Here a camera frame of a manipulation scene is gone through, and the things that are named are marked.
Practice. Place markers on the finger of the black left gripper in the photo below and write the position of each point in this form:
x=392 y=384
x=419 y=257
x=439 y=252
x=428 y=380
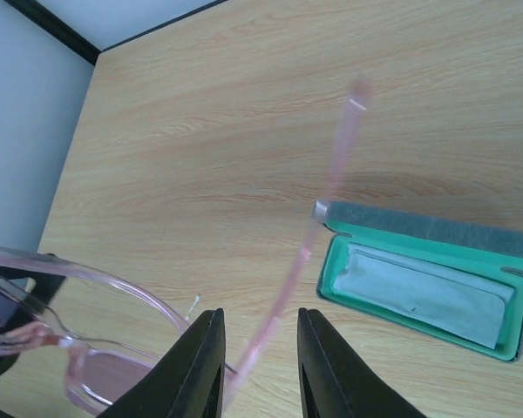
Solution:
x=28 y=284

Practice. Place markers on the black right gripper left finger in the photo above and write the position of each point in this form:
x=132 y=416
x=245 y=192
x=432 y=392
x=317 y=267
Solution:
x=187 y=381

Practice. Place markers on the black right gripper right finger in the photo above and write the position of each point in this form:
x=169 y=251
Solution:
x=334 y=379

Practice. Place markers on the pink sunglasses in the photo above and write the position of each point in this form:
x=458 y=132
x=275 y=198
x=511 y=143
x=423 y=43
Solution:
x=162 y=215

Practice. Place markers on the light blue cleaning cloth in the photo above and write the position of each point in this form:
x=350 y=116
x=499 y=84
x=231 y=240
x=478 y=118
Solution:
x=463 y=304

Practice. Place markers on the grey-green glasses case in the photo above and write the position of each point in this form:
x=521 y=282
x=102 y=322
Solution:
x=488 y=252

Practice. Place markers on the black left rear frame post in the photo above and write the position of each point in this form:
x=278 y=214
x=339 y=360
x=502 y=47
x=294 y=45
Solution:
x=66 y=35

